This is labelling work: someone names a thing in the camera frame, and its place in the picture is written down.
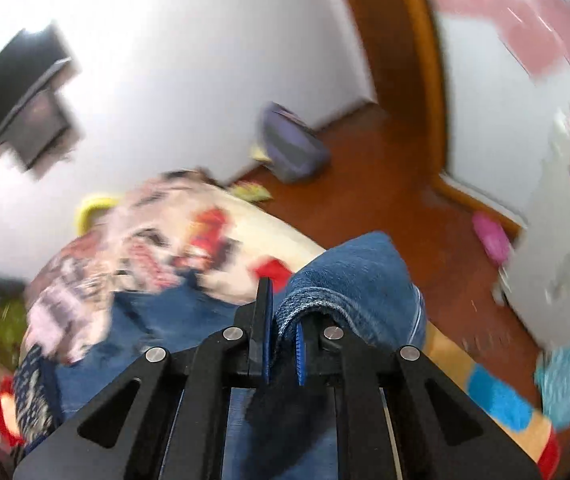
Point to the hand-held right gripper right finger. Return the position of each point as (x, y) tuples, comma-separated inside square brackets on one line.
[(301, 355)]

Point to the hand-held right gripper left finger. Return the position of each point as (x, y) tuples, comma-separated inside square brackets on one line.
[(266, 340)]

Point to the blue jeans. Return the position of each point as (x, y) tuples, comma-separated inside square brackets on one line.
[(360, 280)]

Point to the yellow green packet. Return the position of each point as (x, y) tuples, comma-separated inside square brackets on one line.
[(252, 191)]

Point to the newspaper printed blanket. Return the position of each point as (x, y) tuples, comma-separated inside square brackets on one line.
[(165, 225)]

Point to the grey purple bag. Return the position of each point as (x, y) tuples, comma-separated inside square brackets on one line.
[(290, 150)]

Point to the yellow foam arch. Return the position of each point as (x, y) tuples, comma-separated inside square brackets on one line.
[(85, 212)]

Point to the pink slipper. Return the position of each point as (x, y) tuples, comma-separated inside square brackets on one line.
[(490, 237)]

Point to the turquoise cloth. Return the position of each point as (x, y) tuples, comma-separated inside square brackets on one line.
[(565, 380)]

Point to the red garment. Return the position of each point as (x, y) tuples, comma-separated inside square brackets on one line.
[(2, 410)]

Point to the white cabinet with stickers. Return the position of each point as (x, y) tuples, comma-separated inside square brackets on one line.
[(555, 240)]

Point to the small black wall monitor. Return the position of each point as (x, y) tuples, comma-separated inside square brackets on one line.
[(40, 125)]

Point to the black wall television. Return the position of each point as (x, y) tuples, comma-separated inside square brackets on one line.
[(15, 85)]

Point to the pink wall decoration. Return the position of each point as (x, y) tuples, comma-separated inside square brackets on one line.
[(535, 35)]

